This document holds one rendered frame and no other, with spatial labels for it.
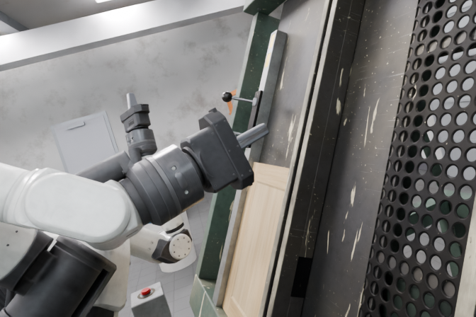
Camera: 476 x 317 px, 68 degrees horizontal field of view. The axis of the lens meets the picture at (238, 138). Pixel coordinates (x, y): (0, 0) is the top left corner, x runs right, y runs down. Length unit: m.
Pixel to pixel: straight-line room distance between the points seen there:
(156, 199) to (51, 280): 0.26
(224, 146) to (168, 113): 7.32
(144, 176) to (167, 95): 7.39
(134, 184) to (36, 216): 0.11
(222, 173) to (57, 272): 0.31
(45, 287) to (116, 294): 0.20
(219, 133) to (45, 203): 0.22
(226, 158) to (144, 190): 0.12
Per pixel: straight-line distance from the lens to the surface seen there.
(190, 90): 7.83
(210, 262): 1.47
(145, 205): 0.45
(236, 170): 0.49
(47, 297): 0.65
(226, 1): 6.93
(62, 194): 0.43
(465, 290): 0.47
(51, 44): 6.96
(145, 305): 1.42
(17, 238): 0.61
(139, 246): 1.12
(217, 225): 1.44
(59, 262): 0.65
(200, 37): 8.03
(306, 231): 0.80
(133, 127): 1.16
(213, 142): 0.48
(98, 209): 0.42
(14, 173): 0.49
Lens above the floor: 1.51
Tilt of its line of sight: 5 degrees down
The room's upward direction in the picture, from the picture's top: 16 degrees counter-clockwise
